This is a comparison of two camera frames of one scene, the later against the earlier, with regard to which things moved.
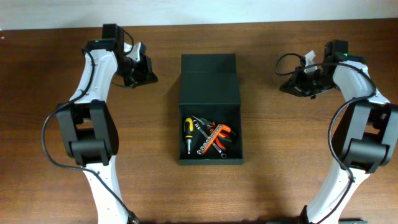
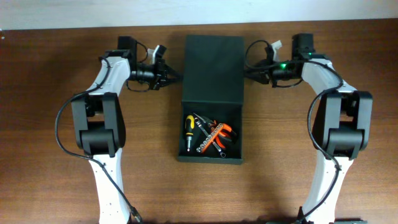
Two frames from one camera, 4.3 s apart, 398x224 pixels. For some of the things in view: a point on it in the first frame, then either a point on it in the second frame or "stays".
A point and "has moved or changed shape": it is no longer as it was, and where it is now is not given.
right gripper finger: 291,86 to 259,76
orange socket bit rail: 210,140 stays
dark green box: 209,89 has moved or changed shape
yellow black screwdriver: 188,129 stays
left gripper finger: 151,78 to 171,72
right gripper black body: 308,83 to 280,71
